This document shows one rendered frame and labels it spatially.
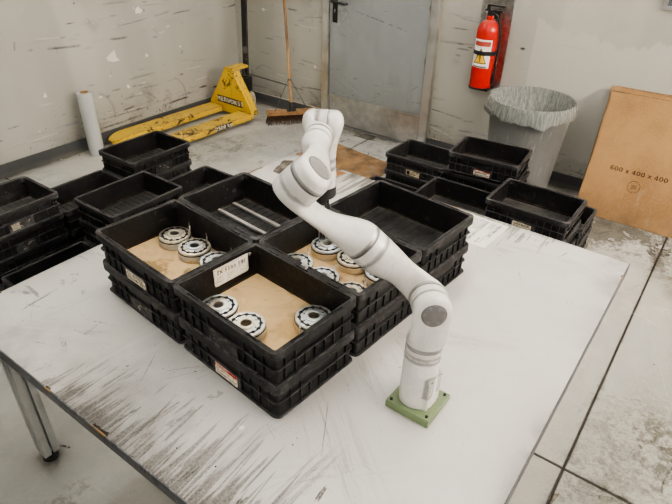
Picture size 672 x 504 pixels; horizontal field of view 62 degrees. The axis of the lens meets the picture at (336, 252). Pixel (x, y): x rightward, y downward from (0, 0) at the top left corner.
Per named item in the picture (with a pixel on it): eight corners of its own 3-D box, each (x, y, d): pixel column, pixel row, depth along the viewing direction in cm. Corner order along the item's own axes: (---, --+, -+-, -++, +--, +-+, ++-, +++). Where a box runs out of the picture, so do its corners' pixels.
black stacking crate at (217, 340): (177, 319, 154) (171, 286, 148) (257, 274, 173) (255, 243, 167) (276, 393, 133) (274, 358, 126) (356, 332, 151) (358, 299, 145)
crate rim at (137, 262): (256, 247, 168) (255, 241, 167) (171, 291, 149) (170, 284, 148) (177, 204, 190) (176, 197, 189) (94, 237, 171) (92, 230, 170)
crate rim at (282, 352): (171, 291, 149) (170, 284, 148) (256, 248, 168) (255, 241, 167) (274, 364, 127) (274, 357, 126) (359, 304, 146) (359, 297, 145)
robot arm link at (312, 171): (318, 111, 131) (294, 134, 135) (300, 161, 109) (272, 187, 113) (346, 138, 134) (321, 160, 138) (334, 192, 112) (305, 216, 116)
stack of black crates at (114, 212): (156, 244, 310) (143, 169, 285) (194, 263, 295) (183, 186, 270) (92, 278, 282) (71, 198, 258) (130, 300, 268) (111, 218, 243)
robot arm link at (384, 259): (377, 220, 127) (381, 239, 119) (452, 290, 137) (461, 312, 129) (348, 245, 130) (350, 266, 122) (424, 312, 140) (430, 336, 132)
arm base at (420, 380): (440, 395, 146) (450, 342, 138) (422, 415, 139) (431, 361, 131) (410, 379, 151) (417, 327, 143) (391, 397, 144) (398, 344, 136)
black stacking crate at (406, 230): (469, 246, 190) (475, 217, 183) (420, 284, 171) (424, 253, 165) (377, 207, 211) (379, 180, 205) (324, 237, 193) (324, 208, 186)
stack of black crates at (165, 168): (166, 197, 356) (156, 129, 332) (199, 211, 342) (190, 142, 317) (112, 222, 329) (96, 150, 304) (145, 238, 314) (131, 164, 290)
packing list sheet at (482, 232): (510, 225, 224) (511, 224, 224) (487, 250, 209) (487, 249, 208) (437, 201, 240) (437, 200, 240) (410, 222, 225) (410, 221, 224)
